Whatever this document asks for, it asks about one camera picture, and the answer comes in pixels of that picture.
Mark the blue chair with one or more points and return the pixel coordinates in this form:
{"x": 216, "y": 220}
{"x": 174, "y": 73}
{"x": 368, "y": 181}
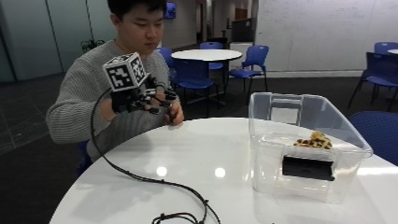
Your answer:
{"x": 167, "y": 56}
{"x": 254, "y": 59}
{"x": 212, "y": 46}
{"x": 381, "y": 73}
{"x": 385, "y": 47}
{"x": 194, "y": 76}
{"x": 380, "y": 133}

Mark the white marker cube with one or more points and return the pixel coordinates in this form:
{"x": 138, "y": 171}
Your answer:
{"x": 124, "y": 72}

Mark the round white table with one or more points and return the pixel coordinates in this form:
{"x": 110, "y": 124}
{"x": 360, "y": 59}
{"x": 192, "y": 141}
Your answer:
{"x": 207, "y": 54}

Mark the the person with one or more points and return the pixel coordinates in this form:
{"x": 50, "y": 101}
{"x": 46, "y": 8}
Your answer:
{"x": 83, "y": 90}

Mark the white low cabinet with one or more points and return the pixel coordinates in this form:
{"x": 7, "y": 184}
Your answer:
{"x": 240, "y": 54}

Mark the green potted plant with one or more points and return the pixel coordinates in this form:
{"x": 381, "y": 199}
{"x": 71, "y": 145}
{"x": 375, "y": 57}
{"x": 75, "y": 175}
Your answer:
{"x": 91, "y": 44}

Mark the clear plastic storage bin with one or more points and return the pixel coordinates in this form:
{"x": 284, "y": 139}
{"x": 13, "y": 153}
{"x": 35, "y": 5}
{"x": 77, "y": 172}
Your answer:
{"x": 307, "y": 146}

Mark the giraffe soft toy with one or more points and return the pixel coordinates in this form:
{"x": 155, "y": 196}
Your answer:
{"x": 315, "y": 141}

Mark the black rectangular bin latch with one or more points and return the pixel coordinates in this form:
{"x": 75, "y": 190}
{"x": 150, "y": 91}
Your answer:
{"x": 308, "y": 168}

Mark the white table edge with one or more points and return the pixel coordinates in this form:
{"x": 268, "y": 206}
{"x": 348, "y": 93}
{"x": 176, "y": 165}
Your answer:
{"x": 395, "y": 51}

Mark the wall screen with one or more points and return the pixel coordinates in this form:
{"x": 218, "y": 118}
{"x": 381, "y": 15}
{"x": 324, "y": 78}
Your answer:
{"x": 170, "y": 10}

